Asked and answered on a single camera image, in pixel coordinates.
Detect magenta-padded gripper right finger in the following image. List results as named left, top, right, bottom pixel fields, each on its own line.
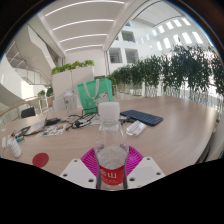
left=124, top=145, right=166, bottom=190

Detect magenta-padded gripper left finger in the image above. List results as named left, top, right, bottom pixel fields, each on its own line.
left=59, top=147, right=99, bottom=190

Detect clear red-labelled water bottle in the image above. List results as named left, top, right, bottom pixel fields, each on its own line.
left=93, top=101, right=130, bottom=191

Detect flat round red coaster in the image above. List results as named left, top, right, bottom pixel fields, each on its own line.
left=31, top=152, right=50, bottom=168

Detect small white tissue pack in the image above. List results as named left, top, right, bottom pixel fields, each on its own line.
left=125, top=119, right=148, bottom=137

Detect colourful sticker sheet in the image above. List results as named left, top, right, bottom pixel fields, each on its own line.
left=35, top=123, right=67, bottom=138

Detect dark blue flat keyboard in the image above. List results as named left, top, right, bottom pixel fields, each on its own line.
left=119, top=109, right=164, bottom=127

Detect small black case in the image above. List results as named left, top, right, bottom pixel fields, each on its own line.
left=45, top=117, right=62, bottom=127

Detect open brown notebook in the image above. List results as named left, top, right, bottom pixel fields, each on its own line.
left=13, top=117, right=48, bottom=138

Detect white grid-pattern mug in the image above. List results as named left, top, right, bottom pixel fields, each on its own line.
left=7, top=134, right=23, bottom=159

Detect tall clear shaker bottle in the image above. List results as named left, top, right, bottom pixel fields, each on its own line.
left=62, top=89, right=78, bottom=117

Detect white chair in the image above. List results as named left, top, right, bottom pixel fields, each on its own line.
left=52, top=96, right=67, bottom=113

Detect black chair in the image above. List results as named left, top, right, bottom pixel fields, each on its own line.
left=20, top=106, right=37, bottom=119

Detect green tote bag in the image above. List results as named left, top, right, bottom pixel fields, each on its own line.
left=76, top=77, right=114, bottom=115

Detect brown planter with green plants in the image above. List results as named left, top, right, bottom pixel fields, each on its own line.
left=37, top=87, right=54, bottom=108

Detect white cabinet topped with plants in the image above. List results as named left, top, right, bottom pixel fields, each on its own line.
left=50, top=59, right=96, bottom=99

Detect long row of green plants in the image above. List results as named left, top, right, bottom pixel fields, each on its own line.
left=106, top=44, right=224, bottom=104

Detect tangled black cables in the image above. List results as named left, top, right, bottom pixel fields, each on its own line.
left=64, top=112, right=101, bottom=131

